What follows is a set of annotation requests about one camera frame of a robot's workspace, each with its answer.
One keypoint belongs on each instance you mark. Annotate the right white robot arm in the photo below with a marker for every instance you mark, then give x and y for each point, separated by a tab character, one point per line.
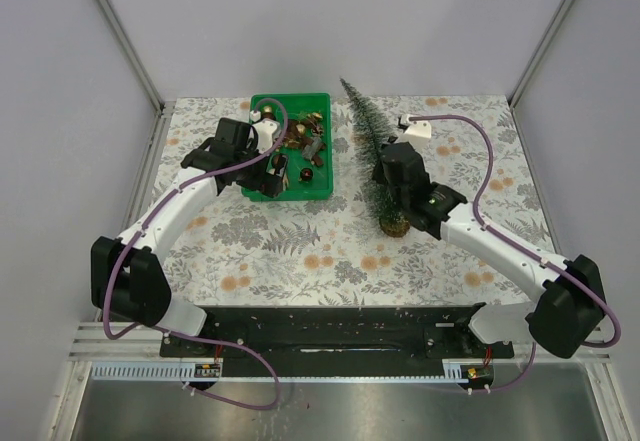
566	296

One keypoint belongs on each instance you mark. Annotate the floral patterned table mat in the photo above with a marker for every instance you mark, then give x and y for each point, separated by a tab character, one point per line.
329	252

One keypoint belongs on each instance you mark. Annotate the small dark brown bauble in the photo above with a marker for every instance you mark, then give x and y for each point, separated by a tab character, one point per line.
306	175

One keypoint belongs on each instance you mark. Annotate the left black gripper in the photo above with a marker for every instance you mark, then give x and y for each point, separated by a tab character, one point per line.
266	183

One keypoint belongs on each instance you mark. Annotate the white slotted cable duct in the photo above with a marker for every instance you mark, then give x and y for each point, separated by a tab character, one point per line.
192	371

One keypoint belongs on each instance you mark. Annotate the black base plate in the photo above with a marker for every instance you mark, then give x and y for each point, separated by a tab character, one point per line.
339	340

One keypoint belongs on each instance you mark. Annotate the grey metallic ornament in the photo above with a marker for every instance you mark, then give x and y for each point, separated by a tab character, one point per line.
311	150

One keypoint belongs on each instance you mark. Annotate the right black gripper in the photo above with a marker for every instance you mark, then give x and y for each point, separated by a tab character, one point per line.
377	172

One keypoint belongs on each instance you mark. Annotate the brown faceted bauble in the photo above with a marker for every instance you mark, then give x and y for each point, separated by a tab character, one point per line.
279	162

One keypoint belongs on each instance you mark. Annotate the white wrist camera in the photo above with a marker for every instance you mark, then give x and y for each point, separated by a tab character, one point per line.
415	132
267	128

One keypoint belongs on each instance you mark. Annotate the green plastic tray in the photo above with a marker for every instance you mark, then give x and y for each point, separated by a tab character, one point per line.
300	106

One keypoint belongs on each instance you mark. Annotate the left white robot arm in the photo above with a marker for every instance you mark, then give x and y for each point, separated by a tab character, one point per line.
127	276

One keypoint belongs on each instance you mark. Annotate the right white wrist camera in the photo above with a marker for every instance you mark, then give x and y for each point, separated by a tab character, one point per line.
415	132

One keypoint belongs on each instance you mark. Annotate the brown ribbon bow cluster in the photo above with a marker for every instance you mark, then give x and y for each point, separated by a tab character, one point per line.
299	134

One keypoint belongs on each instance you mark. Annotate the small green christmas tree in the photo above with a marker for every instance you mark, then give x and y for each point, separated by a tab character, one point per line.
371	129

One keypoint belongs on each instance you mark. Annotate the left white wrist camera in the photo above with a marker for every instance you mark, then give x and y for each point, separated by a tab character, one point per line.
267	128

